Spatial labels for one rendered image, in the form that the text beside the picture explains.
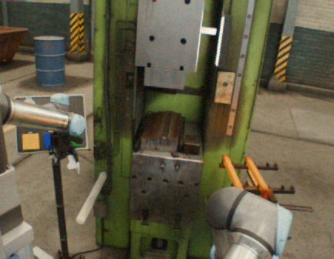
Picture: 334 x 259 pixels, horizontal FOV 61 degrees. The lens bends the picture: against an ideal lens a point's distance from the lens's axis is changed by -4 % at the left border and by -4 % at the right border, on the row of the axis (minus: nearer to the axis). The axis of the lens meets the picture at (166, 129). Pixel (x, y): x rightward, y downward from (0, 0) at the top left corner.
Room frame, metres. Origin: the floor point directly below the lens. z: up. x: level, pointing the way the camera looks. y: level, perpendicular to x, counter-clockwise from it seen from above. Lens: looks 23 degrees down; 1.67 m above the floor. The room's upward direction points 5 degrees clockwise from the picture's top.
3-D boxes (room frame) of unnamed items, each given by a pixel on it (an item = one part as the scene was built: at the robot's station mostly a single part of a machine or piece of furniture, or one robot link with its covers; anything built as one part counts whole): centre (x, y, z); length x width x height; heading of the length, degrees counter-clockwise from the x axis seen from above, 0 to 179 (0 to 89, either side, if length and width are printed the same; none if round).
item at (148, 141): (1.65, 0.02, 0.96); 0.42 x 0.20 x 0.09; 177
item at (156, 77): (1.65, 0.02, 1.32); 0.42 x 0.20 x 0.10; 177
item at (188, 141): (1.49, -0.15, 0.95); 0.12 x 0.08 x 0.06; 177
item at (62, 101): (1.13, 0.45, 1.23); 0.09 x 0.08 x 0.11; 159
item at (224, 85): (1.55, -0.29, 1.27); 0.09 x 0.02 x 0.17; 87
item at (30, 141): (1.23, 0.64, 1.01); 0.07 x 0.05 x 0.07; 112
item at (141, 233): (1.66, -0.03, 0.23); 0.55 x 0.37 x 0.47; 177
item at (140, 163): (1.66, -0.03, 0.69); 0.56 x 0.38 x 0.45; 177
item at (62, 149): (1.12, 0.45, 1.07); 0.09 x 0.08 x 0.12; 151
